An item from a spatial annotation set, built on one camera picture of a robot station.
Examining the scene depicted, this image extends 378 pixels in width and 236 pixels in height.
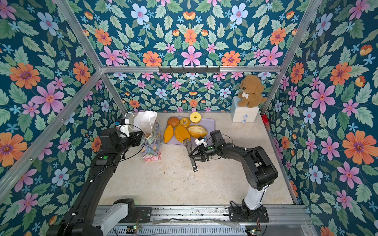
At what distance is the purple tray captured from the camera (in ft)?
3.38

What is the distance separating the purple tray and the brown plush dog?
0.29 metres

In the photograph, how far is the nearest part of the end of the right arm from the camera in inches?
30.8

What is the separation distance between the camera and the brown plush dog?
2.97ft
